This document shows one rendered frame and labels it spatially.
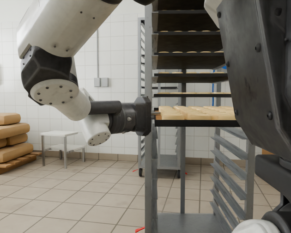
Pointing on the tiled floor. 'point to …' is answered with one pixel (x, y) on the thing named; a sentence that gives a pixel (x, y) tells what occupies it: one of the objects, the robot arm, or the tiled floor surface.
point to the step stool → (61, 145)
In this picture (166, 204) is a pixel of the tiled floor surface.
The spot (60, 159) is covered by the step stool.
